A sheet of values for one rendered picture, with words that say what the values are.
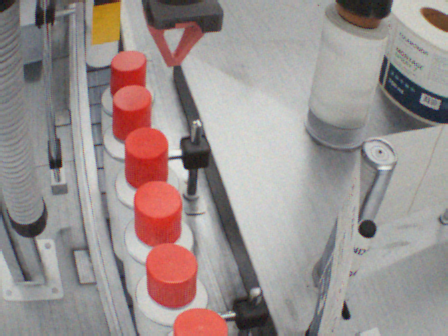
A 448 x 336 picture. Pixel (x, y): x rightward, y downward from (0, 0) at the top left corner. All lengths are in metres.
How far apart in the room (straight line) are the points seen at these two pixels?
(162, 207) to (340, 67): 0.34
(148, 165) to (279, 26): 0.66
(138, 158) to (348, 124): 0.36
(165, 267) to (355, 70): 0.38
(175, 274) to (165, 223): 0.05
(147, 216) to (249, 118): 0.39
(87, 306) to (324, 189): 0.31
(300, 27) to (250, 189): 0.45
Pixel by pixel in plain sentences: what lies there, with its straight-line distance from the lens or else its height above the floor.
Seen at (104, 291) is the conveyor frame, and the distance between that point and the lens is 0.61.
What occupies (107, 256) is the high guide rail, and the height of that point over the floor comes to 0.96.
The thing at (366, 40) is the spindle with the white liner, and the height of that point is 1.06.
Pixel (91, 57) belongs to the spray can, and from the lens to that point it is 0.84.
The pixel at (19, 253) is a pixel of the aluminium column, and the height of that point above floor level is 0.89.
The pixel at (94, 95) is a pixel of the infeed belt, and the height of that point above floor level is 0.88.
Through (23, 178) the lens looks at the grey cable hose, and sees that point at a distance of 0.36.
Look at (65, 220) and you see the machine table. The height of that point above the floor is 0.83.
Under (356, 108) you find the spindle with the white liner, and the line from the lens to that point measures 0.72.
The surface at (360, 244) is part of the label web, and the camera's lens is 0.44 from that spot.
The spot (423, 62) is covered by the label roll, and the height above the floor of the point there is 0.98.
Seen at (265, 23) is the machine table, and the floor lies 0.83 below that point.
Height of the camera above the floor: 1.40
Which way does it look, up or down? 47 degrees down
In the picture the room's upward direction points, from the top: 7 degrees clockwise
